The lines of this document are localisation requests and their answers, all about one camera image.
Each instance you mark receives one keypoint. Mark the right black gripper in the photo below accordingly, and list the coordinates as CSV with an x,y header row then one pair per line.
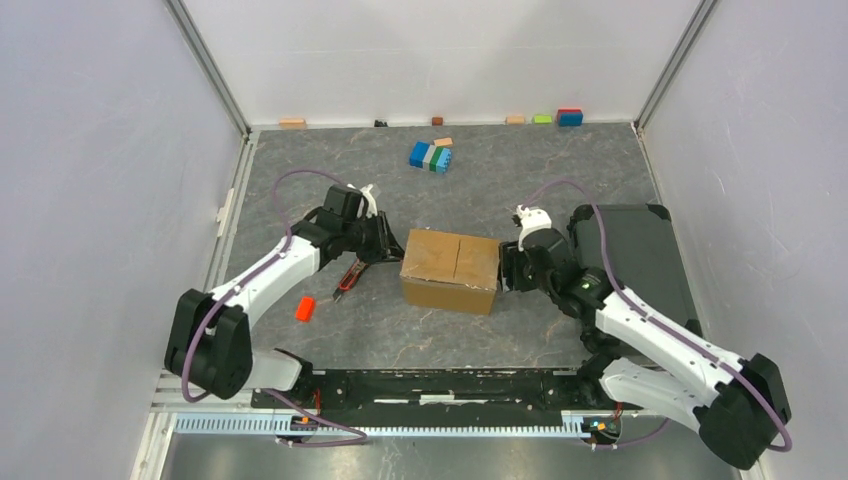
x,y
509,256

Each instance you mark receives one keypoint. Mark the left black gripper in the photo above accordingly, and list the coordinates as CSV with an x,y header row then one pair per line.
x,y
386,247

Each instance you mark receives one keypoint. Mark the brown cardboard express box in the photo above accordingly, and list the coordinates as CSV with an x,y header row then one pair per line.
x,y
450,271

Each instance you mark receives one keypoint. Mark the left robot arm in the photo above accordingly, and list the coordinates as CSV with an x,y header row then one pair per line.
x,y
210,342

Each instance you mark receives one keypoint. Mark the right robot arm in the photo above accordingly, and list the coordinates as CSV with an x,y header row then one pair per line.
x,y
738,407

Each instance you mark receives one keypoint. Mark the small red block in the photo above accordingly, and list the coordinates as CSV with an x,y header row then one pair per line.
x,y
305,309

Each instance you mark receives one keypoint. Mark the blue green block stack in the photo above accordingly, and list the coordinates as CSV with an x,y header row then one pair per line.
x,y
430,157

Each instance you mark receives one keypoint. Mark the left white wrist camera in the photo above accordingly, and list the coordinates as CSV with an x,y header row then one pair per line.
x,y
368,207

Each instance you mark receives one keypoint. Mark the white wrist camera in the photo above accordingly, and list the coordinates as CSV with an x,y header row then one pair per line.
x,y
368,207
530,220

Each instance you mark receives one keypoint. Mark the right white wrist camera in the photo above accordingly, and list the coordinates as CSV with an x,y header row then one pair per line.
x,y
530,220

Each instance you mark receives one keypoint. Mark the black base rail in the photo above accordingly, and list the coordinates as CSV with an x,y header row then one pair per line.
x,y
522,397

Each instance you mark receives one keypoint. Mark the tan block at wall left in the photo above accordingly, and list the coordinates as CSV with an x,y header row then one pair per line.
x,y
292,123

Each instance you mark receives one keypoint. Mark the red blue block at wall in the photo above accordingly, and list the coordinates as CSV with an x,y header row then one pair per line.
x,y
569,117

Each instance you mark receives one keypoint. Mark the white toothed cable duct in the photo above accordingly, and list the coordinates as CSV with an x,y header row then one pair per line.
x,y
285,424

